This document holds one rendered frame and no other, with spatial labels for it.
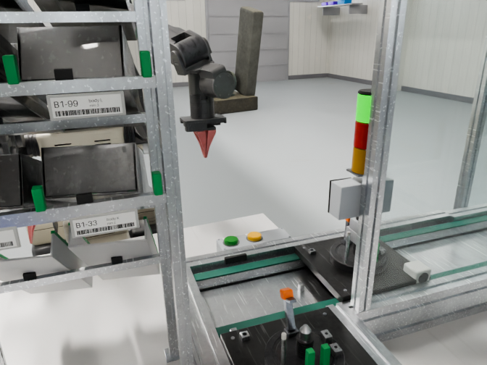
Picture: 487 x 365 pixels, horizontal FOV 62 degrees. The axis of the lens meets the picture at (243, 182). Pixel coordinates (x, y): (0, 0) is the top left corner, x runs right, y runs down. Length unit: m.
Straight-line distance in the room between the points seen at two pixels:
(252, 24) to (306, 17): 5.44
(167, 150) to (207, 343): 0.43
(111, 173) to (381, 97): 0.46
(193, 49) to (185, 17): 10.74
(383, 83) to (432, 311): 0.57
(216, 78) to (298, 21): 12.09
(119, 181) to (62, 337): 0.56
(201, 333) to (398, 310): 0.44
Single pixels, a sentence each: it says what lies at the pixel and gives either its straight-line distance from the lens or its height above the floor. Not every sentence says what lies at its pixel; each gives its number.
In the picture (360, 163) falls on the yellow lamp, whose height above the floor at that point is 1.28.
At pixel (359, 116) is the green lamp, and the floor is 1.37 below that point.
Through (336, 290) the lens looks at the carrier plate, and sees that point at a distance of 0.97.
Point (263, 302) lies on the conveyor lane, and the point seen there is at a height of 0.92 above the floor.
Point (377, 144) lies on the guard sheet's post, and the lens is 0.77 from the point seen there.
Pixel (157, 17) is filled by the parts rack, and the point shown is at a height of 1.54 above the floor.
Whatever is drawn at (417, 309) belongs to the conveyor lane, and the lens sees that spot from 1.04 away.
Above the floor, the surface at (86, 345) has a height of 0.86.
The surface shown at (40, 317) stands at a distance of 1.17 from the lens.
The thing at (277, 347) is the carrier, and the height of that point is 0.99.
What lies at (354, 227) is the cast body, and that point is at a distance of 1.03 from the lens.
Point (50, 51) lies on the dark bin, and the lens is 0.60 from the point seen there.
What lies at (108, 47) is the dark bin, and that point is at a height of 1.50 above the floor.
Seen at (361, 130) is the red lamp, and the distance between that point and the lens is 0.79.
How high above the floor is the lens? 1.53
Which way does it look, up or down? 21 degrees down
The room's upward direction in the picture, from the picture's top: 1 degrees counter-clockwise
